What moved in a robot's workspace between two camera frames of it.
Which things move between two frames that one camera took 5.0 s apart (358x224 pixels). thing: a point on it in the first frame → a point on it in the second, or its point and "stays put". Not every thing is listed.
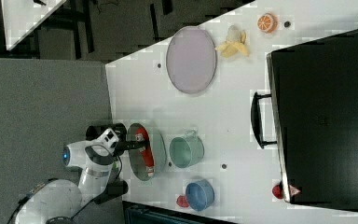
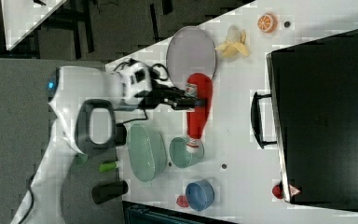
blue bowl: x=199 y=194 stays put
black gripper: x=121 y=146 → x=162 y=94
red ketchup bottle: x=142 y=134 → x=199 y=91
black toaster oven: x=322 y=114 stays put
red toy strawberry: x=182 y=201 stays put
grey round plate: x=191 y=59 stays put
